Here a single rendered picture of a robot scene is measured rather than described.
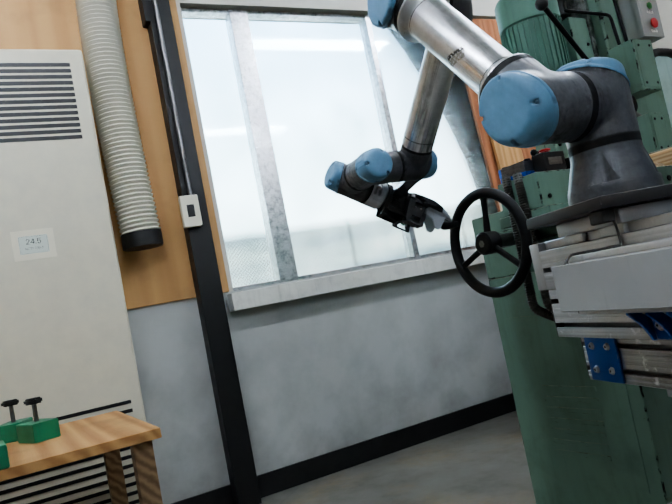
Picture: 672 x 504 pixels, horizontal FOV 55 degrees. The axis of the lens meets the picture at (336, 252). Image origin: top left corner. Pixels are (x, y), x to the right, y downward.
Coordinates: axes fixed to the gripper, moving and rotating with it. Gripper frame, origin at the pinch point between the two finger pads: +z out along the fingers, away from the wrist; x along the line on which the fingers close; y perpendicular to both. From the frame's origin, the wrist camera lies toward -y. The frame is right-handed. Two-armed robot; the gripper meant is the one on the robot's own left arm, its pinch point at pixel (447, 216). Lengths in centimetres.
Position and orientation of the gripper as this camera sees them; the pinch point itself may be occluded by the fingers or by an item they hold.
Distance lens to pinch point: 174.9
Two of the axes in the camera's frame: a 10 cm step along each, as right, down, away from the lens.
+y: -2.3, 9.2, -3.2
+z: 8.7, 3.4, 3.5
